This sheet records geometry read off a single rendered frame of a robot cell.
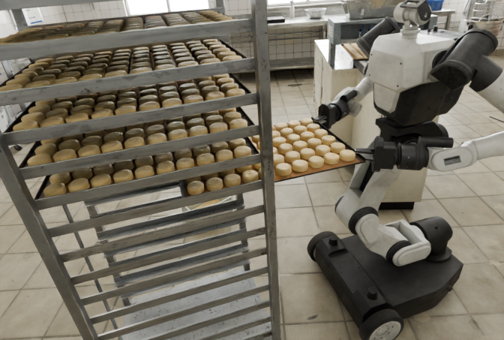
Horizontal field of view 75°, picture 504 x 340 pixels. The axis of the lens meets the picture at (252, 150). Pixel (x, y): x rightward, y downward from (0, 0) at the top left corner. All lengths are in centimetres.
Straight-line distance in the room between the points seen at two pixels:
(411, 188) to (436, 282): 74
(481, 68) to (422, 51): 17
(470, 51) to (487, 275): 142
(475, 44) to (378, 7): 159
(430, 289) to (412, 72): 106
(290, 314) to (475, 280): 101
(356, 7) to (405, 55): 148
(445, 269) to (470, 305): 22
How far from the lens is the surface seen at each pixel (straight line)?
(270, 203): 99
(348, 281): 175
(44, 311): 226
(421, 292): 183
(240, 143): 100
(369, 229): 150
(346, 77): 270
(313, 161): 107
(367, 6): 268
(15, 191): 92
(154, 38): 79
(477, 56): 117
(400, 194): 243
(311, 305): 188
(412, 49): 122
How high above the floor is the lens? 151
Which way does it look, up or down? 28 degrees down
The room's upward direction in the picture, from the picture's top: 4 degrees counter-clockwise
